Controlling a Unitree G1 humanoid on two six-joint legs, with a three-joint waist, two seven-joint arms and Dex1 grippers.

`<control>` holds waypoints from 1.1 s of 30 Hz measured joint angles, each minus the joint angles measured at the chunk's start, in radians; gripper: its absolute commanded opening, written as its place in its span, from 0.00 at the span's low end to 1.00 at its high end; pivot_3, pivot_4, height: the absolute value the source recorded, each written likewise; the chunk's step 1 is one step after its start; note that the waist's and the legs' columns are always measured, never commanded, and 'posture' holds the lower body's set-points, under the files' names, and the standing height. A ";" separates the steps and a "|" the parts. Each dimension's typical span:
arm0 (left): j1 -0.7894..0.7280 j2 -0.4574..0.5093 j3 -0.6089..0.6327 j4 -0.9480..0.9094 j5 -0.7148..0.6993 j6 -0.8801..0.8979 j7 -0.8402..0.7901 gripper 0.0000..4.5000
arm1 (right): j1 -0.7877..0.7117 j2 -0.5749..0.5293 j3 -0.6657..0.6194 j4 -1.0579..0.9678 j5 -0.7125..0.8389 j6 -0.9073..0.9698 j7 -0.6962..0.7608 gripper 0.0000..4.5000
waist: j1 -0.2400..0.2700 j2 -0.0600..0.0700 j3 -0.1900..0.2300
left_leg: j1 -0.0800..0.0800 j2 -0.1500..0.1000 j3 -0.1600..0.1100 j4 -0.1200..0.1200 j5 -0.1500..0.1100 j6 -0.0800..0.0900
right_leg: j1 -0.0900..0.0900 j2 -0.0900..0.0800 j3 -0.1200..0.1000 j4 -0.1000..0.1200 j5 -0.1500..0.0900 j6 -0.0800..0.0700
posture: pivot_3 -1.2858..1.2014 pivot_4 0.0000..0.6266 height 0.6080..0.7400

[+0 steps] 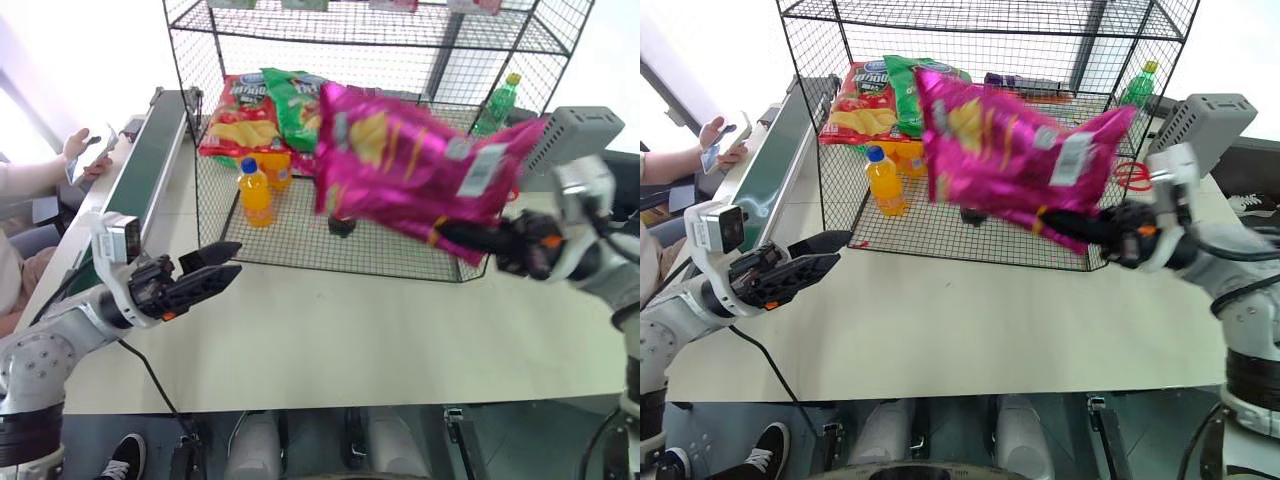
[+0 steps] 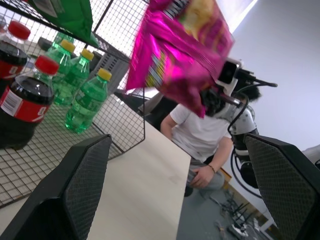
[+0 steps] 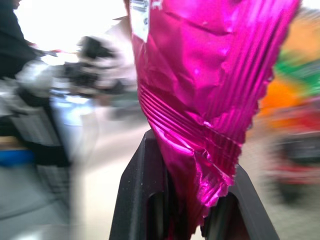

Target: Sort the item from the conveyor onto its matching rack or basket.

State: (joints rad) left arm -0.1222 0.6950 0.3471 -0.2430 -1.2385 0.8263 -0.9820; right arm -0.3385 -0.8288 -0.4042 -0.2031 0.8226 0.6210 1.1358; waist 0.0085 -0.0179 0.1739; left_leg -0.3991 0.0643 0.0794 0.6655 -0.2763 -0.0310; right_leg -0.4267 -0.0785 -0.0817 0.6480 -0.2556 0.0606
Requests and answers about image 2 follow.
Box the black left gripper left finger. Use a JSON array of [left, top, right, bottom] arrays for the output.
[[0, 134, 112, 240]]

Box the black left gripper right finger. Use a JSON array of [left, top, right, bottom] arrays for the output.
[[244, 133, 320, 240]]

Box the magenta chip bag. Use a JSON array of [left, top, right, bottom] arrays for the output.
[[125, 0, 236, 118]]

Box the person's bare hand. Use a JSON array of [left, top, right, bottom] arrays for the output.
[[190, 166, 216, 188]]

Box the person in white t-shirt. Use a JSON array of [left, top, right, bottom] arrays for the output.
[[159, 84, 262, 198]]

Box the cola bottle with red cap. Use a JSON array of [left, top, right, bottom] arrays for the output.
[[0, 55, 60, 150], [0, 20, 31, 96]]

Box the green soda bottle yellow cap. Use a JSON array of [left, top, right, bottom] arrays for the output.
[[53, 48, 95, 106], [65, 68, 113, 134], [53, 31, 75, 46], [46, 39, 76, 76]]

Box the grey plastic crate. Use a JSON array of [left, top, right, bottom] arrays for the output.
[[89, 52, 130, 95]]

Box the small black box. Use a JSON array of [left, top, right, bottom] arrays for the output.
[[37, 37, 55, 51]]

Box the green chip bag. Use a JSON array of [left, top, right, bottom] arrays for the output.
[[27, 0, 100, 48]]

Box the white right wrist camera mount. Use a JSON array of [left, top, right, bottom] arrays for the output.
[[216, 57, 245, 97]]

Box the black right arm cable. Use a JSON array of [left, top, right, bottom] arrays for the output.
[[227, 68, 279, 200]]

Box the black stand and cable tangle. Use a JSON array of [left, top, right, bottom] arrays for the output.
[[209, 192, 261, 237]]

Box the black wire mesh rack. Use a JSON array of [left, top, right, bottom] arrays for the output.
[[0, 0, 151, 208]]

